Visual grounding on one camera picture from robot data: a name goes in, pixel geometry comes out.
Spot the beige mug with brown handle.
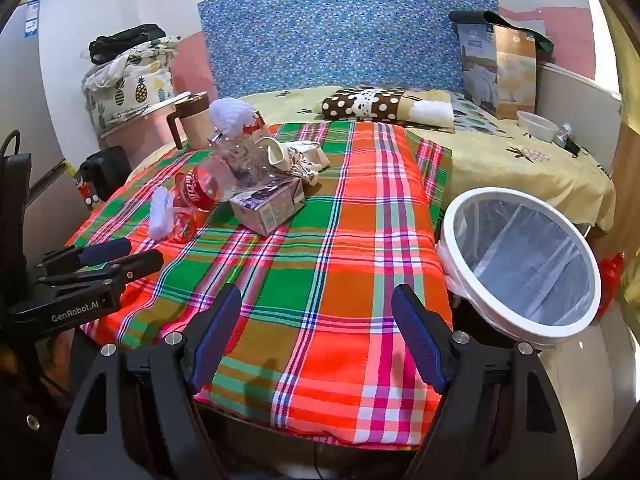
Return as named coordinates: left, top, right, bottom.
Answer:
left=166, top=91, right=211, bottom=151

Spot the white round bin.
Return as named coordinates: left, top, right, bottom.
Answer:
left=436, top=186, right=602, bottom=348

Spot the clear plastic bin liner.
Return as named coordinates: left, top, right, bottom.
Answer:
left=436, top=197, right=596, bottom=326

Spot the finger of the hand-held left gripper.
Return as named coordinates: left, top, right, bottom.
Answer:
left=42, top=249, right=165, bottom=288
left=40, top=238, right=133, bottom=273

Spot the grey refrigerator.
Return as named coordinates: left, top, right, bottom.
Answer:
left=0, top=0, right=78, bottom=261

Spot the yellow curtain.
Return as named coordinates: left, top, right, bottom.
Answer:
left=597, top=0, right=640, bottom=133

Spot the pineapple print storage bag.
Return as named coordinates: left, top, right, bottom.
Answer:
left=82, top=35, right=181, bottom=128

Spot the brown polka-dot patchwork pillow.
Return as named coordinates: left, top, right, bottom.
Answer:
left=321, top=86, right=456, bottom=133

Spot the yellow pineapple print bed sheet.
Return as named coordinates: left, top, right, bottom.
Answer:
left=125, top=87, right=617, bottom=233

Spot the white foam fruit net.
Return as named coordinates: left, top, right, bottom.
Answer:
left=208, top=97, right=258, bottom=138
left=147, top=186, right=176, bottom=238

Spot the leaf print pillow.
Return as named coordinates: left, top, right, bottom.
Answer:
left=452, top=97, right=521, bottom=136

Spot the purple drink carton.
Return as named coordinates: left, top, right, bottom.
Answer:
left=229, top=177, right=306, bottom=237

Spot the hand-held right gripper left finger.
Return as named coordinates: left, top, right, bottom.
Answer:
left=52, top=284, right=243, bottom=480

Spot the red plastic bag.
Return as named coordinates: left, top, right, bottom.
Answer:
left=597, top=252, right=626, bottom=311

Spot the wooden board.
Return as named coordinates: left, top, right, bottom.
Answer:
left=590, top=120, right=640, bottom=306

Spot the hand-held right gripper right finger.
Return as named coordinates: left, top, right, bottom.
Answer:
left=391, top=284, right=601, bottom=480

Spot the clear bottle with red label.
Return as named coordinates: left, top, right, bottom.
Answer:
left=174, top=155, right=241, bottom=211

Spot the red plastic wrapper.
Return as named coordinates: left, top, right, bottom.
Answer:
left=170, top=206, right=210, bottom=244

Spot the red green plaid blanket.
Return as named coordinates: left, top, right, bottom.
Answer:
left=65, top=121, right=456, bottom=448

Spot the white plastic bowl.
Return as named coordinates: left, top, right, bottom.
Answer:
left=516, top=110, right=558, bottom=143

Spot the blue floral headboard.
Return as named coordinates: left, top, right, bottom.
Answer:
left=197, top=0, right=501, bottom=98

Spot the black bag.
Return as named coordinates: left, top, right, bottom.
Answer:
left=89, top=24, right=166, bottom=66

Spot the cartoon print paper bag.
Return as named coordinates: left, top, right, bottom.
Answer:
left=285, top=140, right=331, bottom=186

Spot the white cabinet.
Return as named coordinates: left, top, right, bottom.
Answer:
left=537, top=60, right=623, bottom=171

